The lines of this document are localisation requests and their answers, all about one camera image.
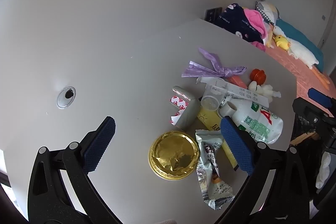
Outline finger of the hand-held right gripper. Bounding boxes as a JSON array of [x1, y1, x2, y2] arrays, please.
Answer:
[[308, 88, 336, 110]]

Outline silver snack wrapper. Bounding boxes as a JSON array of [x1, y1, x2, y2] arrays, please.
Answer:
[[195, 129, 235, 211]]

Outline yellow cloth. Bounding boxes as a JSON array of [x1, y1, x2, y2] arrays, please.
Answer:
[[266, 22, 275, 48]]

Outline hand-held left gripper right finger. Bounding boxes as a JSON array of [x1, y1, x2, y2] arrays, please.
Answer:
[[215, 116, 315, 224]]

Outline white plastic bottle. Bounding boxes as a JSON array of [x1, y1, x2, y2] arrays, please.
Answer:
[[219, 98, 284, 144]]

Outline clear measuring cup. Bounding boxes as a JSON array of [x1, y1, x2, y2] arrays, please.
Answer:
[[201, 85, 229, 112]]

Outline pink cloth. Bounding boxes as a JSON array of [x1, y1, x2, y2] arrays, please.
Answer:
[[243, 9, 268, 51]]

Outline orange box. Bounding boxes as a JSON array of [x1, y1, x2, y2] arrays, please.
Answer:
[[227, 76, 247, 88]]

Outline white garlic-shaped toy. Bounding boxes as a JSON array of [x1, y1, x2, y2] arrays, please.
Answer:
[[248, 81, 281, 98]]

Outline purple plastic bag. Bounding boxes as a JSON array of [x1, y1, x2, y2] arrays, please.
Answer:
[[181, 48, 247, 78]]

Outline person's right hand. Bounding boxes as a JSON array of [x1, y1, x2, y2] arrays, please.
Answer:
[[315, 153, 332, 189]]

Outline long white box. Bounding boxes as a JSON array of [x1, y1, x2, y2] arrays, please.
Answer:
[[207, 78, 271, 109]]

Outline yellow duck plush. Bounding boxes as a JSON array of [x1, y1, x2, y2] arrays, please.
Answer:
[[274, 35, 289, 50]]

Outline grey corner guard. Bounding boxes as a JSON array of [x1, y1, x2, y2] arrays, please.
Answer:
[[168, 86, 201, 128]]

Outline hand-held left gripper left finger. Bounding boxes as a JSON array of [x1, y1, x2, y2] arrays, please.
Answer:
[[28, 116, 124, 224]]

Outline teal pillow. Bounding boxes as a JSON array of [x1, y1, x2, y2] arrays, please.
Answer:
[[276, 19, 324, 72]]

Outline navy printed blanket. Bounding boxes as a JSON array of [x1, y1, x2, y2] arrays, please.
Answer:
[[217, 3, 264, 43]]

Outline orange ribbed cap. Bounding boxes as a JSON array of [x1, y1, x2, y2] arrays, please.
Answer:
[[249, 69, 267, 85]]

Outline checked pillow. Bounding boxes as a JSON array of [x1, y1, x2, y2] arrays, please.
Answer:
[[256, 1, 280, 24]]

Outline gold foil lid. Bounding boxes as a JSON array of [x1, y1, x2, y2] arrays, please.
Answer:
[[148, 130, 200, 181]]

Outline yellow packet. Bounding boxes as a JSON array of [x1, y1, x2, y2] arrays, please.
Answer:
[[197, 106, 239, 170]]

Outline white goose plush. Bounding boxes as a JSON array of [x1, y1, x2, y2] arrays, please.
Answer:
[[273, 26, 330, 89]]

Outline pink bed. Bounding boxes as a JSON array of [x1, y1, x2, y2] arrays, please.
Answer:
[[262, 30, 332, 109]]

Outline black wall socket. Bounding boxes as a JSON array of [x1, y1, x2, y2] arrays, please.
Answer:
[[205, 7, 219, 22]]

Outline silver cable grommet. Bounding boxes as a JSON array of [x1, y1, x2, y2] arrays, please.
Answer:
[[57, 86, 76, 109]]

